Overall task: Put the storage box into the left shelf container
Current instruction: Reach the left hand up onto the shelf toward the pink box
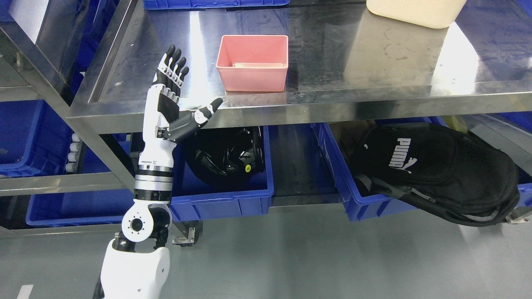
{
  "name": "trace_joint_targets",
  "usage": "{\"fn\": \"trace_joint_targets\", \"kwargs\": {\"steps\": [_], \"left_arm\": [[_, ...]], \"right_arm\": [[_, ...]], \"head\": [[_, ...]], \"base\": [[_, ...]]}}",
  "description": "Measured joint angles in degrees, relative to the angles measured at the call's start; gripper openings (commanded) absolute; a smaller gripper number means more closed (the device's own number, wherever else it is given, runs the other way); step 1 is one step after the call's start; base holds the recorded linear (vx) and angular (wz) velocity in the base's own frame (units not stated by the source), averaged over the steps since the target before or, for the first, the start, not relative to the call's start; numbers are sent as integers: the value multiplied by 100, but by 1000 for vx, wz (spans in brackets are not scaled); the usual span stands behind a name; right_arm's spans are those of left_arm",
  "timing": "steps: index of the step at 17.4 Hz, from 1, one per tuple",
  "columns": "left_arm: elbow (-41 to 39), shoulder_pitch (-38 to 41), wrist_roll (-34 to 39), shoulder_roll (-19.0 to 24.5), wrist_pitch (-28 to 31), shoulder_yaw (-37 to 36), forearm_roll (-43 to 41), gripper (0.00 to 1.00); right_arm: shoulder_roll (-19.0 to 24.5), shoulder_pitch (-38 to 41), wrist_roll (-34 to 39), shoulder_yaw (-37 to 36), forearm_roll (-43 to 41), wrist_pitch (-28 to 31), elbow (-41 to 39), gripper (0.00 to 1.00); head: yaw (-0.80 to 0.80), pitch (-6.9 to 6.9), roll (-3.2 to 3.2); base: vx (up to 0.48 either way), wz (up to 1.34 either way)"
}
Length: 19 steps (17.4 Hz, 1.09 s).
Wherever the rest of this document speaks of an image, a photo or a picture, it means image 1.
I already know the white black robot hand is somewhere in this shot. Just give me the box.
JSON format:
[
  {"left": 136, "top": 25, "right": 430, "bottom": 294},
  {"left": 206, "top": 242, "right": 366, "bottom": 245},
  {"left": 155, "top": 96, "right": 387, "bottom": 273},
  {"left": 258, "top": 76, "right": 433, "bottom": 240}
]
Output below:
[{"left": 139, "top": 45, "right": 223, "bottom": 172}]

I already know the black Puma backpack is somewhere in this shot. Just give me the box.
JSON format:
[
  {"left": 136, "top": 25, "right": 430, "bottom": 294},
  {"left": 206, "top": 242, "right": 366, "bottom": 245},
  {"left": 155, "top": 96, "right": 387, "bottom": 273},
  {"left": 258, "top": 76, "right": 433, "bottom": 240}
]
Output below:
[{"left": 348, "top": 123, "right": 520, "bottom": 227}]

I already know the blue bin with helmet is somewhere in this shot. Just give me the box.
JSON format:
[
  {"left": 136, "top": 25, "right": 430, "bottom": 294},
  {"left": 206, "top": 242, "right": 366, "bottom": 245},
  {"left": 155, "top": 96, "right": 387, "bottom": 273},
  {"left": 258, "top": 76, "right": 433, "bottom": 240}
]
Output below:
[{"left": 170, "top": 126, "right": 274, "bottom": 222}]

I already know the black helmet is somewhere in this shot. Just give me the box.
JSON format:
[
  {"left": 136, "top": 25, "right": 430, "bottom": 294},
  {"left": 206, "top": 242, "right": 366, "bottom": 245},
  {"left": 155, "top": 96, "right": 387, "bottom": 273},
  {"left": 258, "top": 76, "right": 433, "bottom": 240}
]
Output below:
[{"left": 184, "top": 126, "right": 266, "bottom": 190}]

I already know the stainless steel table frame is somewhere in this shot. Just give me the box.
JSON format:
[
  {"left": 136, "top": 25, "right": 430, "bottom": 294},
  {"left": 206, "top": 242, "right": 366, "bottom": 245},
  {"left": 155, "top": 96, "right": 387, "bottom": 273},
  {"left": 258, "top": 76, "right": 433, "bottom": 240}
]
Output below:
[{"left": 66, "top": 0, "right": 532, "bottom": 246}]

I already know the blue bin lower left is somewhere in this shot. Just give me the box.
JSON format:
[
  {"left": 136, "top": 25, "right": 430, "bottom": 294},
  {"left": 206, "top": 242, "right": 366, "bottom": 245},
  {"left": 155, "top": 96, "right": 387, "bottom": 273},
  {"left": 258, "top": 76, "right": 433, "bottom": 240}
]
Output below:
[{"left": 25, "top": 189, "right": 133, "bottom": 227}]

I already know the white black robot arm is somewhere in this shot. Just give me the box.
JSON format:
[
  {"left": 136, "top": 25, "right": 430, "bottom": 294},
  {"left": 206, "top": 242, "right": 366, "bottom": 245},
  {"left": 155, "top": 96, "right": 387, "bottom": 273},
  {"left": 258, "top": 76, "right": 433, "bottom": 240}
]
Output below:
[{"left": 93, "top": 141, "right": 175, "bottom": 299}]

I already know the steel left shelf rack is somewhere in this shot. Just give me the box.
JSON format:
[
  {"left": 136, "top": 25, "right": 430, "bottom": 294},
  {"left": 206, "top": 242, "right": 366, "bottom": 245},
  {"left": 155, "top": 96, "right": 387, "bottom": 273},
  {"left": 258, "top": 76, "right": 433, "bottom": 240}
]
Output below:
[{"left": 1, "top": 0, "right": 134, "bottom": 236}]

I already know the pink plastic storage box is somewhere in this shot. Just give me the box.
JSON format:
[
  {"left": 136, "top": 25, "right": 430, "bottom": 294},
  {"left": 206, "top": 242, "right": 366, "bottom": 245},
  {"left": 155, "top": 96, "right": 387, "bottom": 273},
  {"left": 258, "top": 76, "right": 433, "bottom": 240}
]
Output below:
[{"left": 215, "top": 35, "right": 289, "bottom": 92}]

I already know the blue bin far left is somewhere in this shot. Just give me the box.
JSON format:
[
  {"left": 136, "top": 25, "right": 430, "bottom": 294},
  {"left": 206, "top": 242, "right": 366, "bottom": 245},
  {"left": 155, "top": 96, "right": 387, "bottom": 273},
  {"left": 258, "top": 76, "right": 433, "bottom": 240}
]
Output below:
[{"left": 0, "top": 100, "right": 73, "bottom": 178}]

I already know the blue bin with backpack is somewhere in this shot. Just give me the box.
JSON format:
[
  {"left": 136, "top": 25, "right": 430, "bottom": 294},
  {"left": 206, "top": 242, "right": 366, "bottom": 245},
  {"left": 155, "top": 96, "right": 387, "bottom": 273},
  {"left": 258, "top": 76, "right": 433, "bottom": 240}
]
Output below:
[{"left": 310, "top": 117, "right": 532, "bottom": 221}]

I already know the beige plastic container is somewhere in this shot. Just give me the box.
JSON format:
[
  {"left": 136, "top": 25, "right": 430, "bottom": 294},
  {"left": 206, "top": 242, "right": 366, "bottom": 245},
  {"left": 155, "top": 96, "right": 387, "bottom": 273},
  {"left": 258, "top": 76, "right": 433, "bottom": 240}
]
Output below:
[{"left": 365, "top": 0, "right": 466, "bottom": 29}]

